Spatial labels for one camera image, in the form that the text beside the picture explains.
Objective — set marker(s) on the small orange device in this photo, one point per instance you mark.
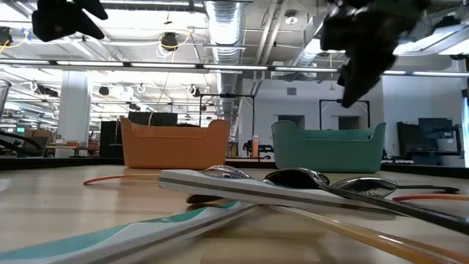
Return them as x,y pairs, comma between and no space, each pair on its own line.
255,144

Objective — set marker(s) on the black background monitors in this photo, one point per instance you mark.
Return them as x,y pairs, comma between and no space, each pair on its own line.
154,118

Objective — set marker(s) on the black monitor workstation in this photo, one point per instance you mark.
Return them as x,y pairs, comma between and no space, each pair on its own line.
414,139

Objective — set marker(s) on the teal plastic bin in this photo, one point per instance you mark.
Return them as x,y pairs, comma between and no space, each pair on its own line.
322,154

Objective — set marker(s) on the silver ceiling duct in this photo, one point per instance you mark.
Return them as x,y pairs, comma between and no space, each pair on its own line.
311,47
224,29

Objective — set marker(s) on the long ceiling light strip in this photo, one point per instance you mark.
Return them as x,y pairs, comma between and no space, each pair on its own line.
165,65

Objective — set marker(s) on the large metal spoon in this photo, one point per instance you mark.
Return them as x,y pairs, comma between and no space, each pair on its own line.
297,178

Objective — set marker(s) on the black metal frame stand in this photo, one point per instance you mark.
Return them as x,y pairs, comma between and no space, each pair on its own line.
328,100

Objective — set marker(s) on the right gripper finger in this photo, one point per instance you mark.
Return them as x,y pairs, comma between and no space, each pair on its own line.
366,73
345,75

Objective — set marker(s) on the black cabinet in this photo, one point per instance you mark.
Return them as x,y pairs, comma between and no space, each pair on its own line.
110,141

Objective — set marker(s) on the white building column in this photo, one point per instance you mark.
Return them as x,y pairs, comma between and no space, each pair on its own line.
73,110

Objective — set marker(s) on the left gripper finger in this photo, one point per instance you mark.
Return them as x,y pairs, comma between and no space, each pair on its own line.
55,22
93,9

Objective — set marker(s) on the orange plastic bin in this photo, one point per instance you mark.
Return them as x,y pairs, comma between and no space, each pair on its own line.
172,150

